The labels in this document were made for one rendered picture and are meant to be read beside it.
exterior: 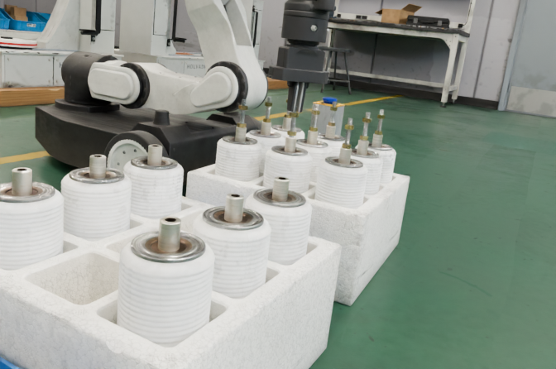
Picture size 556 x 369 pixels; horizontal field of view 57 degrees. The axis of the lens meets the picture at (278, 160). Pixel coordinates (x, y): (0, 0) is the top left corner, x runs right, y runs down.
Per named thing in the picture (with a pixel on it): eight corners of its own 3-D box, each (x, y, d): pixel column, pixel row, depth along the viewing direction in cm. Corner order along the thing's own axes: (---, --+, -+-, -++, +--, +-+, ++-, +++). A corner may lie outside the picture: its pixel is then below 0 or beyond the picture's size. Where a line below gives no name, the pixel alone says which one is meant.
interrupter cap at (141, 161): (120, 164, 82) (120, 160, 82) (152, 157, 89) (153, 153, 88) (155, 174, 79) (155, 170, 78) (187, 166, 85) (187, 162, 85)
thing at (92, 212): (45, 292, 76) (45, 174, 71) (96, 270, 84) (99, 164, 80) (90, 314, 71) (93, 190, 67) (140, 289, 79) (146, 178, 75)
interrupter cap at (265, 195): (242, 199, 71) (243, 194, 71) (270, 189, 78) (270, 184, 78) (289, 213, 68) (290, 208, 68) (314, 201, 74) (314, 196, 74)
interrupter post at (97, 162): (84, 178, 73) (85, 155, 72) (98, 174, 75) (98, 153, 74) (96, 181, 72) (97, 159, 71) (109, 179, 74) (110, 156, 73)
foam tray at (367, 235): (180, 251, 112) (186, 171, 107) (263, 208, 146) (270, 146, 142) (350, 307, 96) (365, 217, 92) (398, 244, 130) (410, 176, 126)
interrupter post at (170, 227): (151, 250, 52) (153, 219, 51) (167, 243, 54) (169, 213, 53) (170, 256, 51) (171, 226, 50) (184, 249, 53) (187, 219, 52)
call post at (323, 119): (299, 209, 148) (312, 103, 141) (308, 203, 154) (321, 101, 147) (321, 215, 145) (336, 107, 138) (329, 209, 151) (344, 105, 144)
